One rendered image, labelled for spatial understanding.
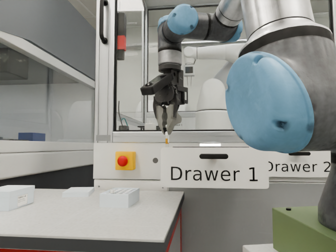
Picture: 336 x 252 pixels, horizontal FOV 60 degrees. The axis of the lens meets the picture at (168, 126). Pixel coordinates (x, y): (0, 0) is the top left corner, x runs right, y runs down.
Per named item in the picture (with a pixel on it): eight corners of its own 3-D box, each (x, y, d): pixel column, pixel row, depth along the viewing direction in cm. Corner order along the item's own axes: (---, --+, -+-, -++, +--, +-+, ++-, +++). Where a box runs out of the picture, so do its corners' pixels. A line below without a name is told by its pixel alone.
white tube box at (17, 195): (9, 211, 77) (9, 191, 77) (-23, 210, 77) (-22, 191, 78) (34, 202, 89) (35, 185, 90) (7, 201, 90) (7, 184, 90)
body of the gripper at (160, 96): (188, 106, 92) (188, 68, 93) (173, 102, 85) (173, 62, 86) (169, 107, 97) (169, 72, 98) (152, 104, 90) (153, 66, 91)
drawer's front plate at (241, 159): (269, 189, 77) (268, 147, 78) (160, 187, 80) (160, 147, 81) (267, 188, 79) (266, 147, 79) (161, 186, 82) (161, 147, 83)
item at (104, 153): (363, 182, 105) (362, 142, 106) (93, 178, 118) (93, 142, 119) (288, 165, 200) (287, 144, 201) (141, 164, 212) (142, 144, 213)
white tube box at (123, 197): (128, 208, 81) (128, 194, 81) (99, 207, 82) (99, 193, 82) (139, 200, 93) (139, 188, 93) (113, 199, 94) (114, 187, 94)
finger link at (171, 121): (185, 134, 90) (184, 105, 91) (174, 133, 86) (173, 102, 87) (177, 135, 92) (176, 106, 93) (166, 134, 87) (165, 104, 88)
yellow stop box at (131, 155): (132, 170, 111) (132, 151, 111) (114, 170, 112) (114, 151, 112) (135, 169, 116) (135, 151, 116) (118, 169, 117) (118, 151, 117)
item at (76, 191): (88, 196, 99) (88, 191, 99) (62, 197, 98) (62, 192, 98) (94, 191, 111) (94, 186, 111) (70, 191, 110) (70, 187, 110)
